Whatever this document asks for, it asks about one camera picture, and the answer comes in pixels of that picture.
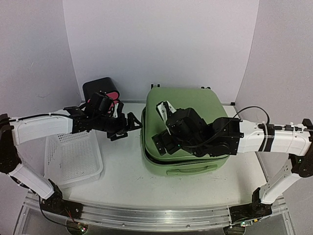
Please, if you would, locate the white perforated plastic basket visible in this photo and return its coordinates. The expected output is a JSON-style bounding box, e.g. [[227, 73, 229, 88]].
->
[[44, 130, 104, 189]]

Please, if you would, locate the green hard-shell suitcase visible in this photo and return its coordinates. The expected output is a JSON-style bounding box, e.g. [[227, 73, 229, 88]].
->
[[141, 86, 229, 176]]

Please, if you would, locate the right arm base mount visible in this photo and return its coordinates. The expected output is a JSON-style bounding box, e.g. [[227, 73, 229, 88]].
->
[[229, 196, 272, 225]]

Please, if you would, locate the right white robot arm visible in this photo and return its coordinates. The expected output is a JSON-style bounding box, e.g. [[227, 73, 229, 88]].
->
[[152, 117, 313, 217]]

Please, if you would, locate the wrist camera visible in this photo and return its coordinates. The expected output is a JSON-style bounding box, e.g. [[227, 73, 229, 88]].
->
[[84, 92, 124, 118], [156, 101, 207, 139]]

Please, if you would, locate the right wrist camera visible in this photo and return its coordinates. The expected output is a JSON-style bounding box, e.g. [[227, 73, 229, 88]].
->
[[156, 101, 207, 139]]

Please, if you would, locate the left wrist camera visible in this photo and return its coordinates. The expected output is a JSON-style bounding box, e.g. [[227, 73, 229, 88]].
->
[[84, 92, 124, 118]]

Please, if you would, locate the aluminium front rail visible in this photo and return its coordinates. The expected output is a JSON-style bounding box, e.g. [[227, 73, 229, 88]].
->
[[22, 203, 289, 230]]

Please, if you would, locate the black pink drawer organizer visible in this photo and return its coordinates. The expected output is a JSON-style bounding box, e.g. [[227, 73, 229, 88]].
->
[[82, 77, 120, 102]]

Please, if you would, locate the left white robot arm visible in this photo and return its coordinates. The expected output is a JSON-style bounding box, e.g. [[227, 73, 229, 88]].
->
[[0, 106, 142, 214]]

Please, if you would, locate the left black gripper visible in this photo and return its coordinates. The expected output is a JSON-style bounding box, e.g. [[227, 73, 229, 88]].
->
[[92, 112, 143, 141]]

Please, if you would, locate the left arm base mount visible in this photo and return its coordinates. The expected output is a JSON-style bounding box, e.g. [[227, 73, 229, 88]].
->
[[40, 199, 83, 220]]

